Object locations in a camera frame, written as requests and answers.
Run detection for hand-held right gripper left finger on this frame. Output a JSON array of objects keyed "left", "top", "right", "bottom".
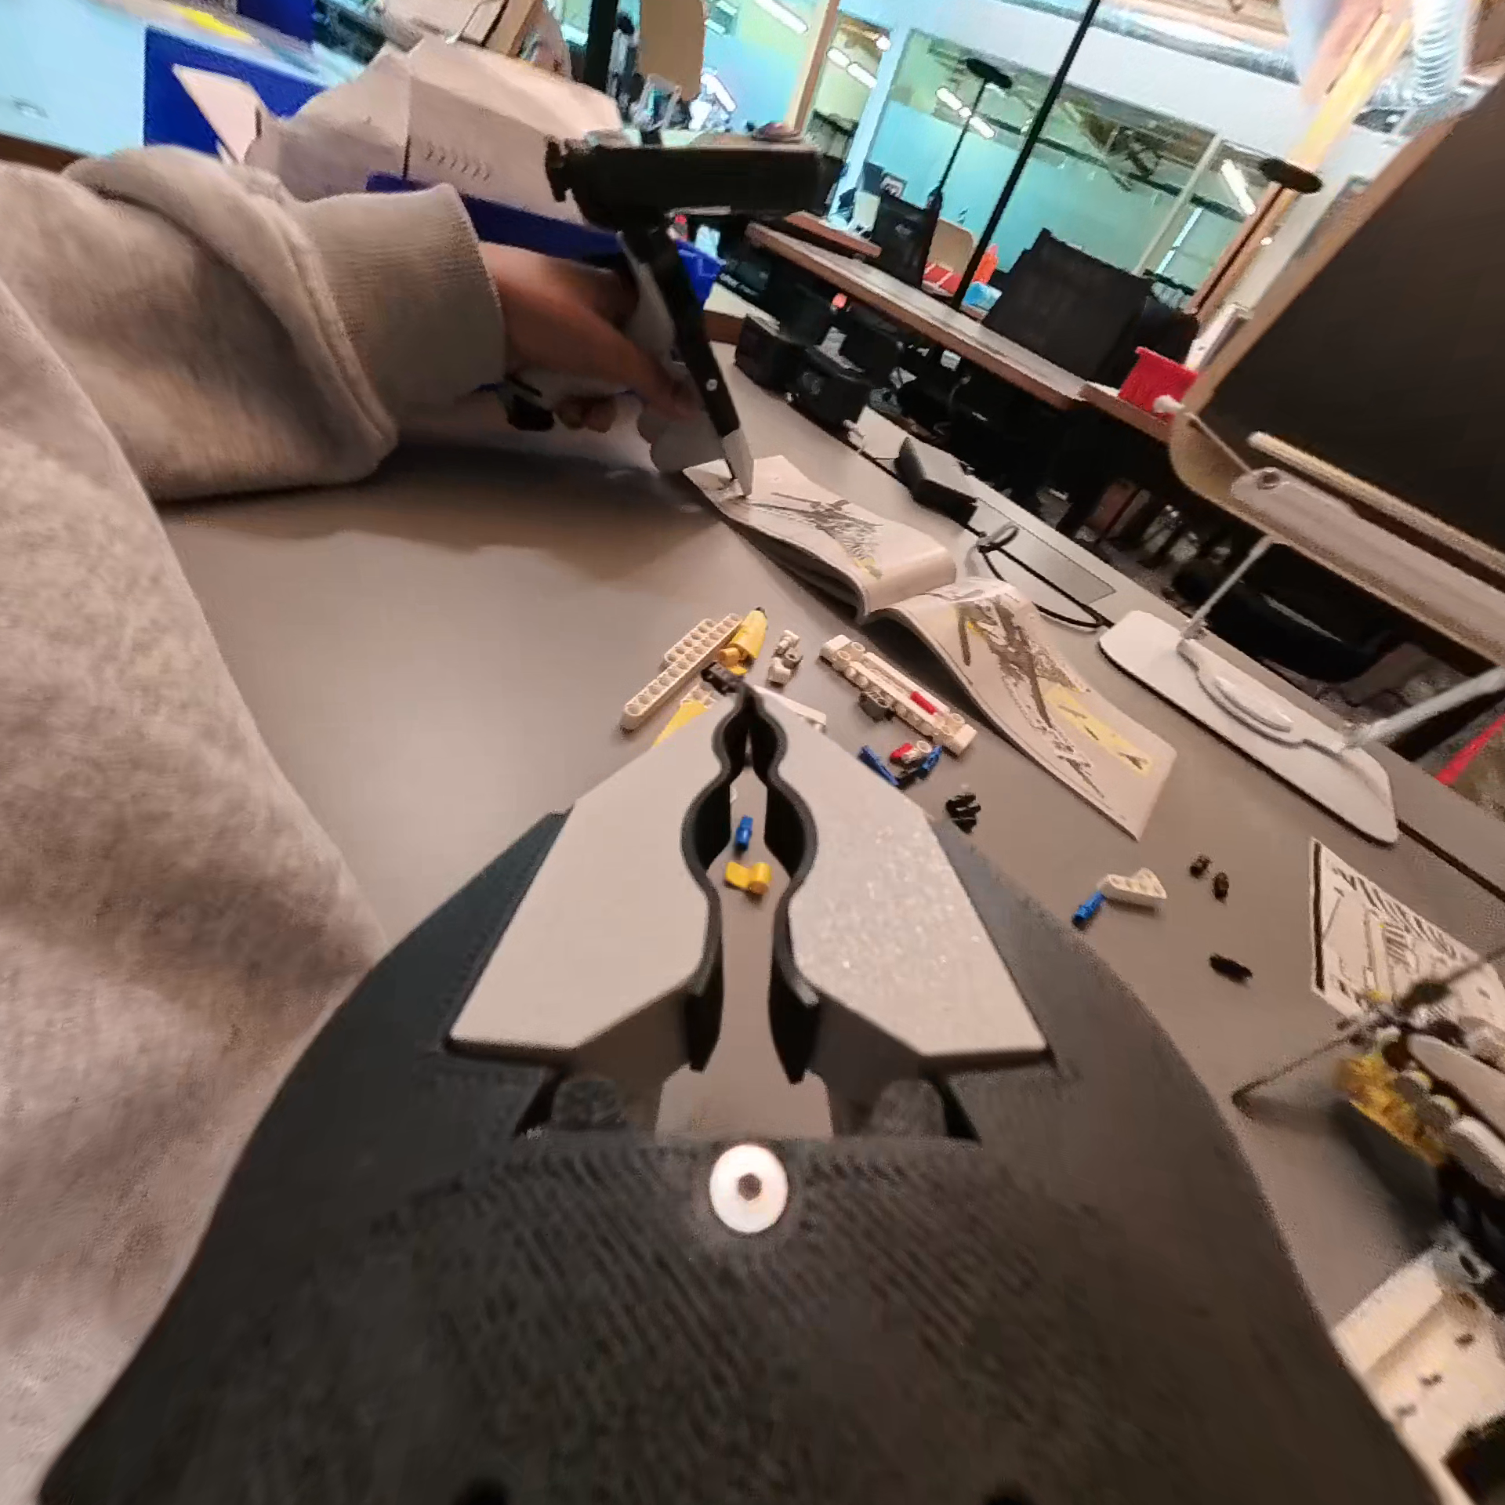
[{"left": 450, "top": 693, "right": 751, "bottom": 1072}]

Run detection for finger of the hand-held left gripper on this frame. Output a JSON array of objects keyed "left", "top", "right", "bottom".
[{"left": 645, "top": 402, "right": 758, "bottom": 497}]

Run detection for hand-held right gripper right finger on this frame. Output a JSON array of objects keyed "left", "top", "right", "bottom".
[{"left": 751, "top": 693, "right": 1048, "bottom": 1078}]

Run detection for large white paper sheet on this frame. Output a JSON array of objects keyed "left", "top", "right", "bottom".
[{"left": 683, "top": 451, "right": 1179, "bottom": 843}]

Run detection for white zebra lego helicopter model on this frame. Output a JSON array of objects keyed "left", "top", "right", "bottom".
[{"left": 1233, "top": 940, "right": 1505, "bottom": 1488}]

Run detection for person's left forearm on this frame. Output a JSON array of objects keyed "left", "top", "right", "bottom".
[{"left": 0, "top": 146, "right": 509, "bottom": 505}]

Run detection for pile of loose lego pieces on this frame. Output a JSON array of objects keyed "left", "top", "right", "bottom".
[{"left": 616, "top": 601, "right": 984, "bottom": 900}]

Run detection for person's left hand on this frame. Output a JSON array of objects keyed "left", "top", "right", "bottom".
[{"left": 480, "top": 239, "right": 710, "bottom": 433}]

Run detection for black power adapter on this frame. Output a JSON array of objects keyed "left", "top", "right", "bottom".
[{"left": 891, "top": 431, "right": 982, "bottom": 521}]

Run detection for black floor lamp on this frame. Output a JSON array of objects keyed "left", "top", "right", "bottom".
[{"left": 926, "top": 55, "right": 1016, "bottom": 218}]

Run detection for black office chair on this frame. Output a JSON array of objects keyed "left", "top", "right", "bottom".
[{"left": 982, "top": 225, "right": 1192, "bottom": 383}]

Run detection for red storage bin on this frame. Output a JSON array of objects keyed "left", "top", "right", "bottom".
[{"left": 1115, "top": 343, "right": 1204, "bottom": 415}]

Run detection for black cable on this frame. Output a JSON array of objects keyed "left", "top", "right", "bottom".
[{"left": 966, "top": 519, "right": 1115, "bottom": 632}]

